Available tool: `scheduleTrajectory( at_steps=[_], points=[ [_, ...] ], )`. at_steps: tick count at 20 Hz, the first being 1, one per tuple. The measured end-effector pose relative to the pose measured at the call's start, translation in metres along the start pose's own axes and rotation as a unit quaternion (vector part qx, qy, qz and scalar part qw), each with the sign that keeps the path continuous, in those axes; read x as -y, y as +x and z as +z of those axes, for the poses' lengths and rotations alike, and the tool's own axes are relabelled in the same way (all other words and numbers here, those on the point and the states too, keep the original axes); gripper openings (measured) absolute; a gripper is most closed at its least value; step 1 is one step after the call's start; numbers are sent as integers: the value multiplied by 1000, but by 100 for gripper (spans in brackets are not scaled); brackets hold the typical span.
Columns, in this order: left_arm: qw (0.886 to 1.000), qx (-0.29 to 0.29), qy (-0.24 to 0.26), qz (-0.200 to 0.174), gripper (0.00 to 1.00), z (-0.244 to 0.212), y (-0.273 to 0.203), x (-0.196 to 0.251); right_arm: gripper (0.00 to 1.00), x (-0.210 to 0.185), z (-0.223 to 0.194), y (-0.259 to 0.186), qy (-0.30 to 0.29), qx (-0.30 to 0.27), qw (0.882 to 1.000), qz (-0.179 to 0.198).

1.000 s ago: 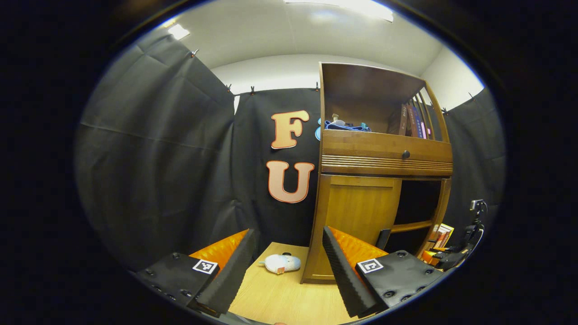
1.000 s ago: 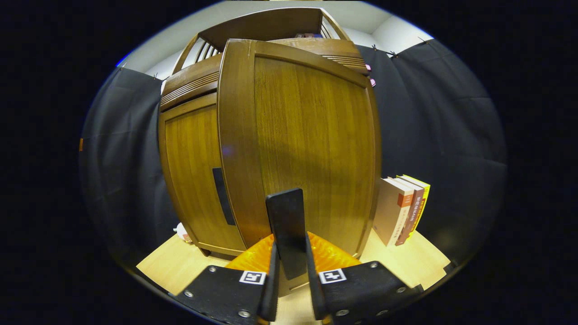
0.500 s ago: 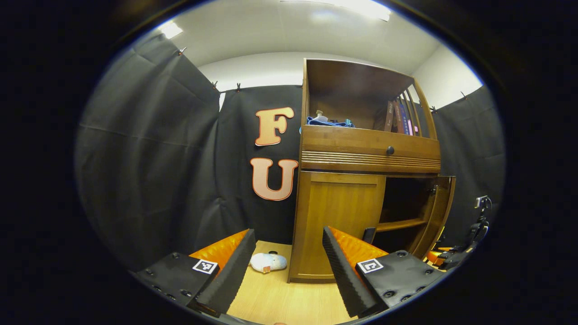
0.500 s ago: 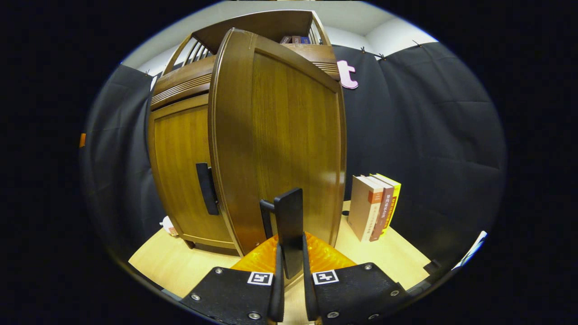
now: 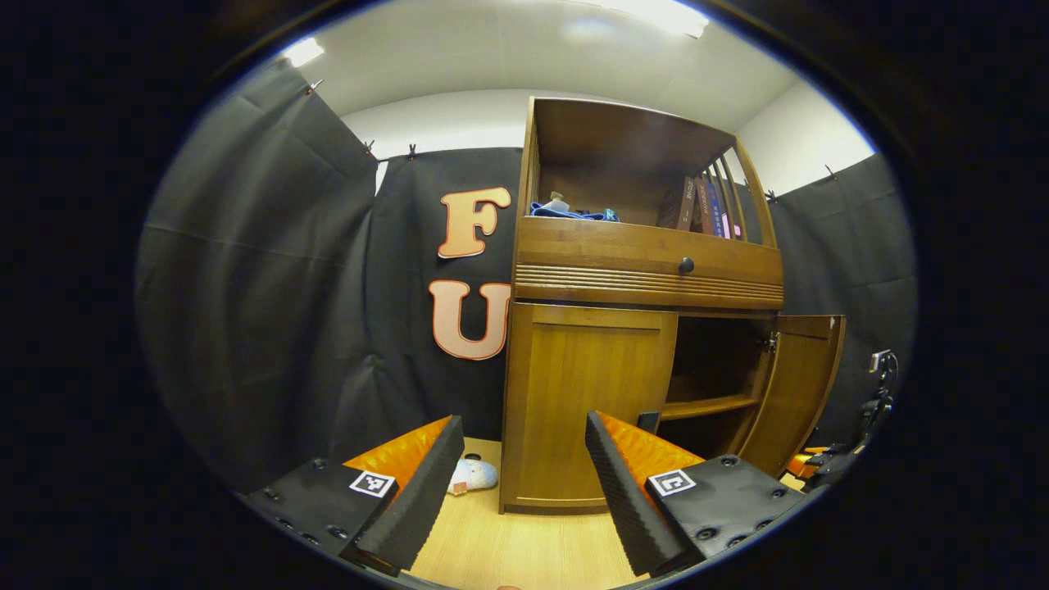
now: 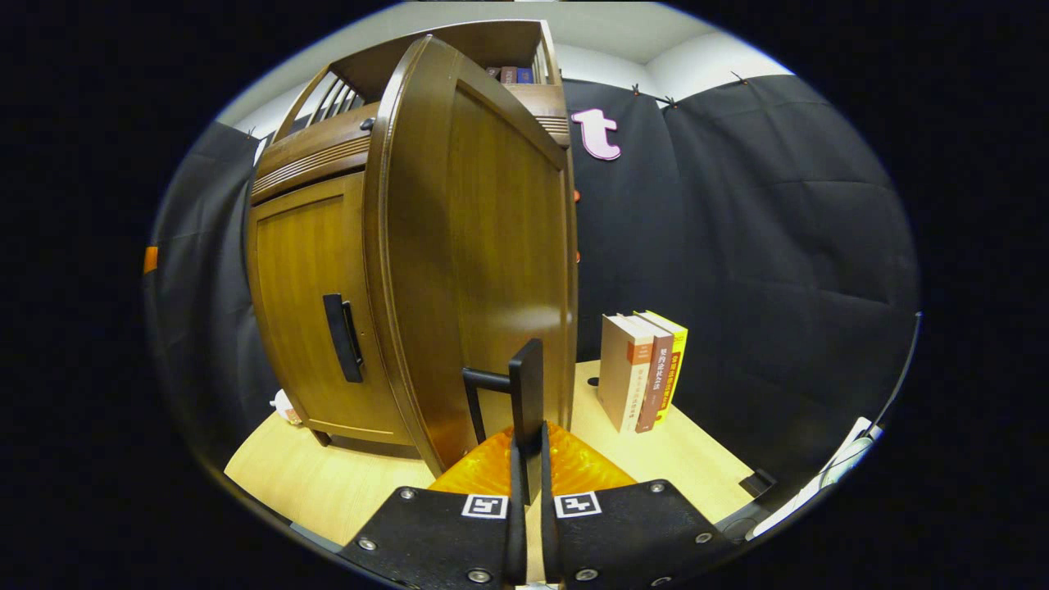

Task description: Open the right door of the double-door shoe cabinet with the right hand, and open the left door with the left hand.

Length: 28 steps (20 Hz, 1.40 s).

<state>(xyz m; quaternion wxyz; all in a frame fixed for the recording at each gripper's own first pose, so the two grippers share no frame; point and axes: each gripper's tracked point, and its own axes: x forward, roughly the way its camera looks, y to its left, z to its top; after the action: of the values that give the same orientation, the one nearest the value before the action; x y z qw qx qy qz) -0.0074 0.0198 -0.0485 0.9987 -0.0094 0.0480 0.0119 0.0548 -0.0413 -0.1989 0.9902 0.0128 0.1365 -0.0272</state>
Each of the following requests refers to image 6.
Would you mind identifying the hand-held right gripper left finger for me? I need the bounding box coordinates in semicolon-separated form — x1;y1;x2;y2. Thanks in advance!
338;422;529;587

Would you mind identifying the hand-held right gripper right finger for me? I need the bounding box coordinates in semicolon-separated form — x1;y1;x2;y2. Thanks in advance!
539;422;734;587

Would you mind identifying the wooden shoe cabinet door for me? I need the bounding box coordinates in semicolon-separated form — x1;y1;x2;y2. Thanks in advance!
363;34;579;478
247;172;411;447

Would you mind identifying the black door handle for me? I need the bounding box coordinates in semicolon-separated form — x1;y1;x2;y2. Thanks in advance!
463;338;546;505
322;293;365;384

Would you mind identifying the wooden double-door shoe cabinet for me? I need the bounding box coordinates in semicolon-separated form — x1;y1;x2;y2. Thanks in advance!
246;20;579;447

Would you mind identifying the wooden cabinet drawer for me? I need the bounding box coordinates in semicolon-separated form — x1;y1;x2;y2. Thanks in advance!
250;82;570;206

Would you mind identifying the beige book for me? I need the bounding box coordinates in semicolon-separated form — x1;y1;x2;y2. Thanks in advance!
597;314;655;433

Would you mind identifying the white flat object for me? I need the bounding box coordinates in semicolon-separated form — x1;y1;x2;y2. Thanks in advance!
750;416;886;542

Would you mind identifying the black backdrop cloth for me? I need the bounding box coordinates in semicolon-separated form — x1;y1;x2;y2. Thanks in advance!
146;74;920;525

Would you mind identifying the black cable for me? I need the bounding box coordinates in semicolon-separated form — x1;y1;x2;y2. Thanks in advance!
820;311;923;484

